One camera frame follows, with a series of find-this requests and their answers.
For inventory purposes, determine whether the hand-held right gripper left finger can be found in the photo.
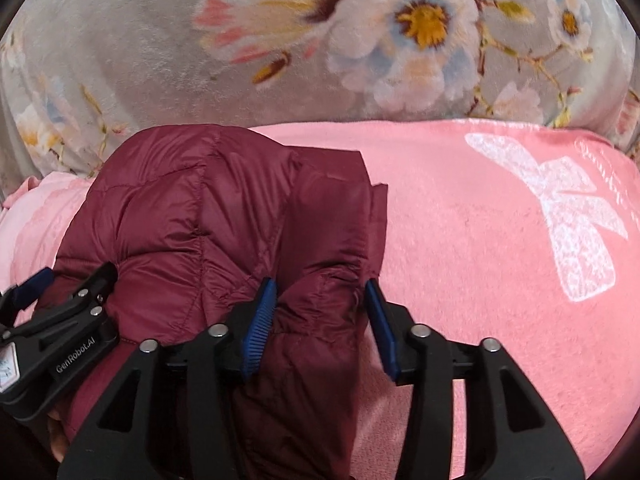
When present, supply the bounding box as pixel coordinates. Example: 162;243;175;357
57;277;278;480

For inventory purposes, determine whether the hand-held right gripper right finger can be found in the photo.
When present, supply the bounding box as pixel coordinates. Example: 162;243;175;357
364;279;586;480

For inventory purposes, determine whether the grey floral blanket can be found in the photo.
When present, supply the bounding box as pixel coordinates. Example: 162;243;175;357
0;0;640;198

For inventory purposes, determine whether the pink fleece blanket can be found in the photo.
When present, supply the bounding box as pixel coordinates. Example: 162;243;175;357
0;116;640;480

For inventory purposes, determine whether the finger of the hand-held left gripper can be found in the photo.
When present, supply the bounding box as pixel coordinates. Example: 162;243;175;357
0;261;119;378
0;266;55;318

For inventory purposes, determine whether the maroon quilted puffer jacket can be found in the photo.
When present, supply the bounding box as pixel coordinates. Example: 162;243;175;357
50;124;390;480

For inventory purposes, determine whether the person's left hand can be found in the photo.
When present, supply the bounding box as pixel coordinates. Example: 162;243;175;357
46;406;72;463

